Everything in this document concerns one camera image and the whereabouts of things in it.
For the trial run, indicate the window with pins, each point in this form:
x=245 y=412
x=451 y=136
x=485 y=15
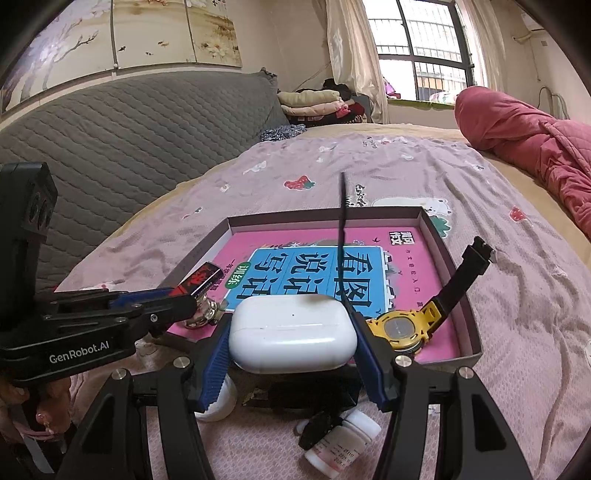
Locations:
x=438 y=27

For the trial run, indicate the black and yellow watch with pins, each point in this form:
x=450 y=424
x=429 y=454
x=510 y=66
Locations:
x=401 y=330

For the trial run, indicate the floral wall painting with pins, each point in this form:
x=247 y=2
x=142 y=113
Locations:
x=152 y=32

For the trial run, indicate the purple printed bedsheet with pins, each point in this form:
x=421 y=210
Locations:
x=531 y=323

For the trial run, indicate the person's left hand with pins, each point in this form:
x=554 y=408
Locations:
x=46 y=415

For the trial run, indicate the white earbuds case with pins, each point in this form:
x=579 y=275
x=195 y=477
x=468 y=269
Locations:
x=291 y=332

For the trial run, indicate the pink quilt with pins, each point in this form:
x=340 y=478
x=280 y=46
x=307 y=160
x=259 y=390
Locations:
x=531 y=138

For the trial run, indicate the white air conditioner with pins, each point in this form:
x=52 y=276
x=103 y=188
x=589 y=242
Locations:
x=538 y=32

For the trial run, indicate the small black object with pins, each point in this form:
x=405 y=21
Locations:
x=318 y=429

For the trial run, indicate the pile of folded clothes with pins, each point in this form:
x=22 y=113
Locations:
x=309 y=104

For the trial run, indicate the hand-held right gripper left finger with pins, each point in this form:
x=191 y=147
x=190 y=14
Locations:
x=214 y=364

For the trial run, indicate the dark patterned cloth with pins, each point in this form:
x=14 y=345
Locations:
x=281 y=133

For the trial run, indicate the metal threaded fitting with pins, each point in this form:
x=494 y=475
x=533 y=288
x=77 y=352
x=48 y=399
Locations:
x=207 y=311

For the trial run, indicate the grey quilted headboard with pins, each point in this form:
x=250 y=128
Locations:
x=138 y=138

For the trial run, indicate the pink book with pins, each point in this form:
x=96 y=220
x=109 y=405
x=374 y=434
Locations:
x=415 y=277

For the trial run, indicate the white bottle cap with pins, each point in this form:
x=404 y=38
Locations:
x=221 y=401

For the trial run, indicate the red lighter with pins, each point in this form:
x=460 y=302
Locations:
x=203 y=277

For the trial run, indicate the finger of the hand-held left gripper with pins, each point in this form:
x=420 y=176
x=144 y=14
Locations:
x=138 y=297
x=171 y=307

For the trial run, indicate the small white pill bottle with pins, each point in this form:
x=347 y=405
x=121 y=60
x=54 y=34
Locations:
x=341 y=447

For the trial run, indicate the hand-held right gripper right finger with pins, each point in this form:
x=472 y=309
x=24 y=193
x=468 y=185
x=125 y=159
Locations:
x=369 y=364

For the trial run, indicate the grey cardboard box tray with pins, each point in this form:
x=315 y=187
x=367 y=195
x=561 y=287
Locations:
x=323 y=219

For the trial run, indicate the cream curtain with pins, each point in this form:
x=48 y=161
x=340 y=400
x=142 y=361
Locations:
x=351 y=55

